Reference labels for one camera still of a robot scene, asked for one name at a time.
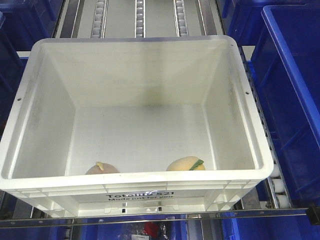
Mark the right-centre roller track rail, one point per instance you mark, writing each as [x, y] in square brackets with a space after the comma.
[180, 18]

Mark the red packaged item below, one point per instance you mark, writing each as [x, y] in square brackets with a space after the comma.
[152, 229]

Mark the blue storage bin left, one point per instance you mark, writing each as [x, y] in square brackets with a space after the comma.
[22, 24]

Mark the far right roller track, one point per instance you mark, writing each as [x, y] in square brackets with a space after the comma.
[271, 193]

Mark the grey-brown plush ball toy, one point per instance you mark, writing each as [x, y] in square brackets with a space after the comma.
[102, 168]

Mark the yellow plush ball toy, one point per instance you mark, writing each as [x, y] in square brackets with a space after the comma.
[188, 163]

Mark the middle roller track rail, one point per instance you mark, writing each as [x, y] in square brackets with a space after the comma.
[140, 19]

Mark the metal shelf front bar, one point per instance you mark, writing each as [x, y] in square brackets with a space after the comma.
[312, 213]

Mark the white plastic tote box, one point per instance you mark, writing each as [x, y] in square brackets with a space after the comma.
[138, 104]

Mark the left roller track rail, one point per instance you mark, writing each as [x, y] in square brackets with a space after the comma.
[99, 19]

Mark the blue storage bin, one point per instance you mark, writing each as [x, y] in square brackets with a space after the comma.
[286, 63]
[22, 24]

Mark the blue bin lower shelf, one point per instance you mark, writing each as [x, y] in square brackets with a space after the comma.
[256, 228]

